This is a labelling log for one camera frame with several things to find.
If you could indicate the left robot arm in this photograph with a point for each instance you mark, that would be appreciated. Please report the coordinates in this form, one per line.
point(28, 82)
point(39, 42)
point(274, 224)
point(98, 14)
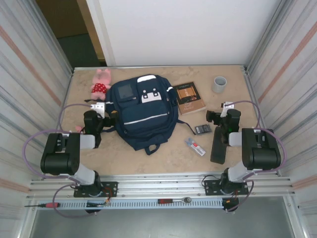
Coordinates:
point(59, 153)

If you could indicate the brown wooden door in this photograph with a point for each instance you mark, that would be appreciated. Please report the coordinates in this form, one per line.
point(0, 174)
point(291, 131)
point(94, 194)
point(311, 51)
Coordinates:
point(62, 17)

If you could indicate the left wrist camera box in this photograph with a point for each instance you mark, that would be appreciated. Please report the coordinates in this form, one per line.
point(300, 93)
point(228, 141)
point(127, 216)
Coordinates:
point(98, 107)

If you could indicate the small pink pig figure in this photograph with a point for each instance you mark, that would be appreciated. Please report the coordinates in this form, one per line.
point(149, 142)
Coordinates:
point(78, 128)

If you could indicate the long black pencil case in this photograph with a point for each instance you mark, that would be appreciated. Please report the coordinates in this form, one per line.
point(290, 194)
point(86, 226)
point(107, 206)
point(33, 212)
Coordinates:
point(218, 151)

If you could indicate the clear plastic pen pack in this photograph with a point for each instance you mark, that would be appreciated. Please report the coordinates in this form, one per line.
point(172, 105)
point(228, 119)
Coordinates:
point(195, 146)

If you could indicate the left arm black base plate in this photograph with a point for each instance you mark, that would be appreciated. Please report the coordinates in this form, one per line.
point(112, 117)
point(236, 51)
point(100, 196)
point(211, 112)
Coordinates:
point(110, 188)

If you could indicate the aluminium table edge rail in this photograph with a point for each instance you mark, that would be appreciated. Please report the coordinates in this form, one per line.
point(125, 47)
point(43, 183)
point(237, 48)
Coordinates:
point(161, 67)

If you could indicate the brown black paperback book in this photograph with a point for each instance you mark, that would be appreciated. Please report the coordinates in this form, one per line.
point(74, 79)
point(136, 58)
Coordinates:
point(190, 104)

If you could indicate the grey plastic cup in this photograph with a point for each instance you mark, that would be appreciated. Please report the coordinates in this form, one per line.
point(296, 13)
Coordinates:
point(219, 85)

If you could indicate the aluminium mounting rail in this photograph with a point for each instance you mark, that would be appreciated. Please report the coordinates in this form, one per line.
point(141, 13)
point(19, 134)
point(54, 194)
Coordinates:
point(161, 184)

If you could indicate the navy blue backpack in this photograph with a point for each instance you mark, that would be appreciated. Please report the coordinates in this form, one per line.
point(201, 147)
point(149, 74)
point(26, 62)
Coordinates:
point(143, 119)

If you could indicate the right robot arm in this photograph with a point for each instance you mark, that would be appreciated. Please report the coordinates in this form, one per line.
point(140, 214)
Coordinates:
point(262, 148)

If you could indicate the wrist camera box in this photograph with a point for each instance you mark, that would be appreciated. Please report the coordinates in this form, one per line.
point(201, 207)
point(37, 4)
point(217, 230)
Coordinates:
point(98, 107)
point(227, 107)

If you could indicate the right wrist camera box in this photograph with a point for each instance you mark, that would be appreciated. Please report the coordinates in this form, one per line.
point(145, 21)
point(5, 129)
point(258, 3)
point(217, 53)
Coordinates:
point(227, 107)

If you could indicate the pink plush toy red dress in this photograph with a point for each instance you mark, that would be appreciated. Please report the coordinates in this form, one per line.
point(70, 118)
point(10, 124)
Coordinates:
point(99, 86)

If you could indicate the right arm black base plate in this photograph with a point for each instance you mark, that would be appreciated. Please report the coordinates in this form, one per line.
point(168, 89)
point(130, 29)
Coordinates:
point(211, 189)

